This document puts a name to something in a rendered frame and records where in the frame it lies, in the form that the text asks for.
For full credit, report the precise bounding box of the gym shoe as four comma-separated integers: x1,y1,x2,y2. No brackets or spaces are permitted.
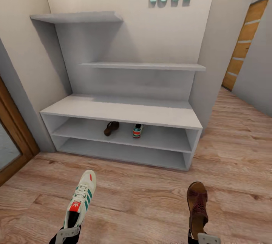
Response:
63,169,97,229
133,124,144,138

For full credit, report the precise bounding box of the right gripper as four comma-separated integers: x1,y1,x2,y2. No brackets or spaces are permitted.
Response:
188,229,199,244

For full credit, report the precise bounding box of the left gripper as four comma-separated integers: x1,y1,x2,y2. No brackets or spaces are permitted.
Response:
49,231,80,244

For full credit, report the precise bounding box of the sandal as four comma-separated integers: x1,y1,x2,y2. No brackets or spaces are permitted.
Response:
187,181,209,241
104,121,120,137

